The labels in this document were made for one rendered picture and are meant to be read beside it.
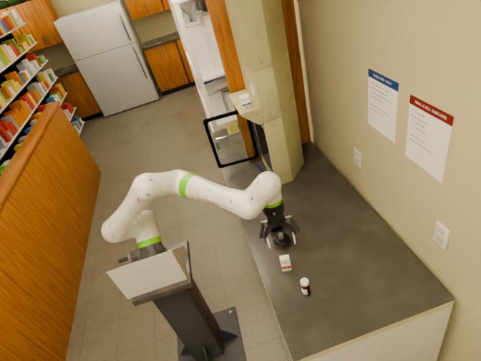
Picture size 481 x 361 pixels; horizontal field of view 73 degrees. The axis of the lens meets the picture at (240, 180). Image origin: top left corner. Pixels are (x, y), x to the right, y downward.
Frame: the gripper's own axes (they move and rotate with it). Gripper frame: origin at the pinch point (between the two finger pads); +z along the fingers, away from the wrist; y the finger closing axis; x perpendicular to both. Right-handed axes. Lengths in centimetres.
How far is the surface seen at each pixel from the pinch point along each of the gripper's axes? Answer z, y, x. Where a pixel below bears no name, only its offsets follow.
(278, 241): 15.1, 2.1, -13.6
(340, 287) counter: 18.9, -21.8, 16.3
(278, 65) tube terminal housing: -56, -17, -71
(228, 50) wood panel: -63, 9, -98
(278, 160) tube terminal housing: -1, -7, -64
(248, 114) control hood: -37, 4, -61
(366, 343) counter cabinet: 27, -26, 38
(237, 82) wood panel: -42, 9, -98
